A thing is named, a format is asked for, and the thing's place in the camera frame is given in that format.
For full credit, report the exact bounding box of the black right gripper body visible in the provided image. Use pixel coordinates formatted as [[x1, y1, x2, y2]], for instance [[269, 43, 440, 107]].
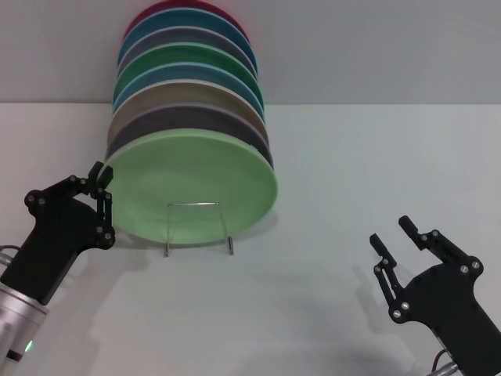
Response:
[[406, 261, 501, 373]]

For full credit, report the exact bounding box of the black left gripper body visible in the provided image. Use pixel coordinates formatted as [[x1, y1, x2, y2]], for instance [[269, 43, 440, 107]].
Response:
[[0, 195, 97, 306]]

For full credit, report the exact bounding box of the light green plate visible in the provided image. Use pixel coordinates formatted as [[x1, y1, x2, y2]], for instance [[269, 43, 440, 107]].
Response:
[[104, 128, 279, 244]]

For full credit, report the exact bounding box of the lavender plate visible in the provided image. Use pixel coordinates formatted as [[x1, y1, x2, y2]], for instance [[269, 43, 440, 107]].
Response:
[[104, 104, 274, 169]]

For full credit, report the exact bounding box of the beige plate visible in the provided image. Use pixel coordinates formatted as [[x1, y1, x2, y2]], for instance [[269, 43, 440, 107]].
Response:
[[107, 78, 270, 146]]

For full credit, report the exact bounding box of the light blue plate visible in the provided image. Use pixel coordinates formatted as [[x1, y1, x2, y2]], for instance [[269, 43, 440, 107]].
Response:
[[112, 61, 266, 118]]

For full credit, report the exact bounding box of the dark green plate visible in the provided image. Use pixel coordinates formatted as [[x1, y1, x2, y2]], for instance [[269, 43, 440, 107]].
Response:
[[113, 42, 262, 103]]

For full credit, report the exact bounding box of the grey purple plate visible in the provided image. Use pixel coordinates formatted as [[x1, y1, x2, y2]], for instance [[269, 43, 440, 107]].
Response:
[[117, 26, 258, 78]]

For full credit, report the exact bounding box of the maroon plate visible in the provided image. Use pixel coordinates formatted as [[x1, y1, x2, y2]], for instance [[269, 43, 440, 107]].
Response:
[[123, 0, 248, 40]]

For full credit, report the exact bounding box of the teal blue plate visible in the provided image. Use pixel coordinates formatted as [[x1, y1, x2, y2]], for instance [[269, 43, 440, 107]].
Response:
[[117, 6, 256, 67]]

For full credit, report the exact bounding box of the left arm cable connector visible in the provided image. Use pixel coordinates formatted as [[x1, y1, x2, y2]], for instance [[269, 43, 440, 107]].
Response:
[[0, 244, 20, 271]]

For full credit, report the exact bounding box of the arm cable connector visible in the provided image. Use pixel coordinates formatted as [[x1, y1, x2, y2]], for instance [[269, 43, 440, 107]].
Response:
[[0, 244, 20, 271], [428, 348, 459, 376]]

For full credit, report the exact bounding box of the right arm cable connector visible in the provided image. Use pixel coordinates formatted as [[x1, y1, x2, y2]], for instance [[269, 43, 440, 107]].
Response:
[[428, 348, 459, 376]]

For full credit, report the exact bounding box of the metal wire plate rack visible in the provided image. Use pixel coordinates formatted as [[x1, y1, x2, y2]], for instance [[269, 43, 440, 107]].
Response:
[[164, 201, 235, 259]]

